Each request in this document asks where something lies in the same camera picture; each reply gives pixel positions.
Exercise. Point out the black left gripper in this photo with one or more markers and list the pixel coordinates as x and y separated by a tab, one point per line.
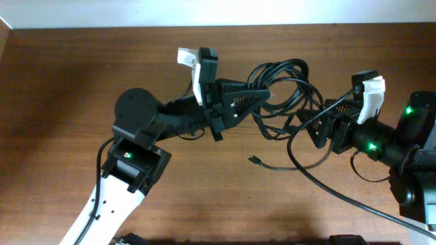
216	104

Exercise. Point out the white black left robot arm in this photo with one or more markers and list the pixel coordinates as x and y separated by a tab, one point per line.
135	163

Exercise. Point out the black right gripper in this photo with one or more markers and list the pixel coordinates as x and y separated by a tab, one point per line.
340	133

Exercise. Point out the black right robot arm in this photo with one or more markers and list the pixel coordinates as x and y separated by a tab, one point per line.
407	149

